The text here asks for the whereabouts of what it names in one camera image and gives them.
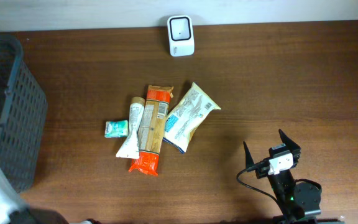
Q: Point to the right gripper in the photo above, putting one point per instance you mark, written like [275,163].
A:
[293,146]

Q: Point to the white tube with beige cap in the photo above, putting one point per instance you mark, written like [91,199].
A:
[130,147]

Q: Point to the yellow white snack bag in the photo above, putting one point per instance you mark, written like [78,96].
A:
[185,118]

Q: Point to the grey plastic mesh basket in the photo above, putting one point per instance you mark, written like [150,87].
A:
[23,109]

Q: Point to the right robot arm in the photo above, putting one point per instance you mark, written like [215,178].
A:
[297,199]

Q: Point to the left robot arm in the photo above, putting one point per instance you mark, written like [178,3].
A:
[13,209]

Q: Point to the white barcode scanner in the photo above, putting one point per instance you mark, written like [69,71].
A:
[180,36]

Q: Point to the red spaghetti packet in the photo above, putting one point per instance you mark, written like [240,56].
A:
[151,129]

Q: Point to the small teal tissue pack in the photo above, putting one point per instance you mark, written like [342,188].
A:
[116,129]

